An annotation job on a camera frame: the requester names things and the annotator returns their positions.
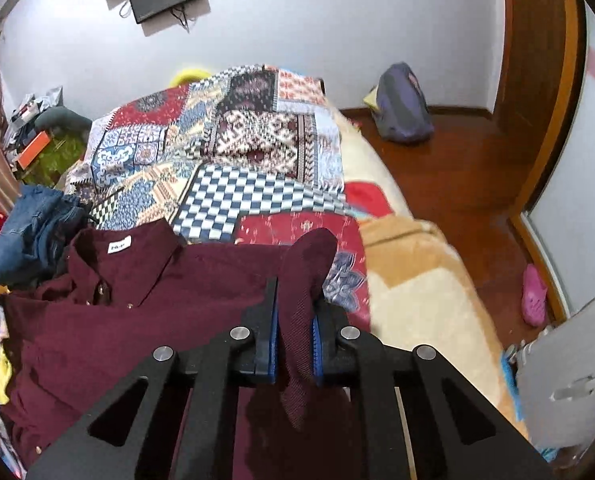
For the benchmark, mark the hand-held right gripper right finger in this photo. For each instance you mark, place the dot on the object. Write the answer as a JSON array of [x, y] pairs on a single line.
[[317, 355]]

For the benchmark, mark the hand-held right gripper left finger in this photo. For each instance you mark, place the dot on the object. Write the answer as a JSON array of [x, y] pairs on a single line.
[[272, 355]]

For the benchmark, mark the maroon button shirt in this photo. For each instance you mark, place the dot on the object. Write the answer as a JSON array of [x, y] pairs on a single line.
[[127, 340]]

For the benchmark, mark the beige fleece blanket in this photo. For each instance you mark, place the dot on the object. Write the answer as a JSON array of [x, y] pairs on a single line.
[[427, 300]]

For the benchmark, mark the light blue cloth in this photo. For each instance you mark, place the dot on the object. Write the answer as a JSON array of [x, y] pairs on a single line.
[[510, 385]]

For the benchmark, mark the patchwork printed blanket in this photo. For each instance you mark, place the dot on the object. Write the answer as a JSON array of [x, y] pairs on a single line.
[[217, 160]]

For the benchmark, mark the pink slipper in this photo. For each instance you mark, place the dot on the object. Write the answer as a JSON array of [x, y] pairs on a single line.
[[533, 295]]

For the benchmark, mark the white suitcase with stickers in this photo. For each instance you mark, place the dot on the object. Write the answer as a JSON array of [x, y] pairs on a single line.
[[567, 375]]

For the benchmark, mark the yellow paper sheet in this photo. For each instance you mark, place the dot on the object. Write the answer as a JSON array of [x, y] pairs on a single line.
[[371, 97]]

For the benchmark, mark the grey blue backpack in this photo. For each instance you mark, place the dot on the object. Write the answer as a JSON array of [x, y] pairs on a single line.
[[402, 105]]

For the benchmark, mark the blue jeans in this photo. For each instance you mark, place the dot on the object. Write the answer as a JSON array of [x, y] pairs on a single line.
[[27, 235]]

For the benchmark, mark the yellow round object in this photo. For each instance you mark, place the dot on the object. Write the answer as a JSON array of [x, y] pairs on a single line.
[[187, 74]]

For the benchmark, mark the orange box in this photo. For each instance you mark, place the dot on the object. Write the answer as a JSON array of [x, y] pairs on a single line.
[[31, 151]]

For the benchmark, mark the grey neck pillow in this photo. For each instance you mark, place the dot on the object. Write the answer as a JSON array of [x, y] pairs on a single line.
[[62, 119]]

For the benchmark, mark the wooden door frame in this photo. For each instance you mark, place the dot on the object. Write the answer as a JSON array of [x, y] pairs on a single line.
[[542, 110]]

